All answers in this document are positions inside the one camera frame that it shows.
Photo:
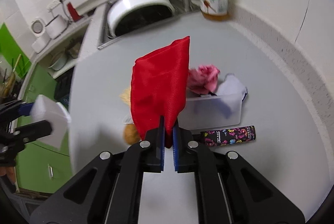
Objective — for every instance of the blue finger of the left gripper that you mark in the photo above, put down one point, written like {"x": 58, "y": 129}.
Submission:
{"x": 25, "y": 108}
{"x": 34, "y": 130}

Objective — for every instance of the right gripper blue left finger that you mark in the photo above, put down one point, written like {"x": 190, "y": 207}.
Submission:
{"x": 144, "y": 156}

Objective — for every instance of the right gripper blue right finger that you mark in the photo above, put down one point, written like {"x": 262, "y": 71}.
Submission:
{"x": 191, "y": 156}

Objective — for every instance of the brown walnut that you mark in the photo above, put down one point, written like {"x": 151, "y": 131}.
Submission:
{"x": 130, "y": 134}

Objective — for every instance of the black colourful spray can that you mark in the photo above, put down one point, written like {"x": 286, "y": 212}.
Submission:
{"x": 228, "y": 136}

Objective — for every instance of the clear plastic food box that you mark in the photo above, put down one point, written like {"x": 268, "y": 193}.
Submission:
{"x": 211, "y": 112}

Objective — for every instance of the beige loofah sponge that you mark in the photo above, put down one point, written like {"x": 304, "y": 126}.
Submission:
{"x": 125, "y": 96}

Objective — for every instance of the lavender cloth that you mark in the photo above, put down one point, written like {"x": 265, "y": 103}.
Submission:
{"x": 231, "y": 86}

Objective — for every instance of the red cloth bag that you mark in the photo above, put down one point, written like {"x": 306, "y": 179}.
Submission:
{"x": 158, "y": 87}

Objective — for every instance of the pink cloth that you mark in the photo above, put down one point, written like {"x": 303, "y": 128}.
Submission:
{"x": 203, "y": 80}

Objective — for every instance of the light blue basin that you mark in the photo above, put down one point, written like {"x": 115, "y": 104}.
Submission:
{"x": 58, "y": 61}

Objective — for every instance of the white small cooker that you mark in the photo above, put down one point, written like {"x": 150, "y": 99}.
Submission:
{"x": 42, "y": 38}

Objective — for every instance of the white rice cooker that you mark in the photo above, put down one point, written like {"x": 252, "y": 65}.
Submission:
{"x": 56, "y": 26}

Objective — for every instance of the red canister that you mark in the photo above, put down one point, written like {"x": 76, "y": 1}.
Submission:
{"x": 73, "y": 13}

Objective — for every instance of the stainless steel sink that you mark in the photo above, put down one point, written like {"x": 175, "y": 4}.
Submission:
{"x": 107, "y": 39}

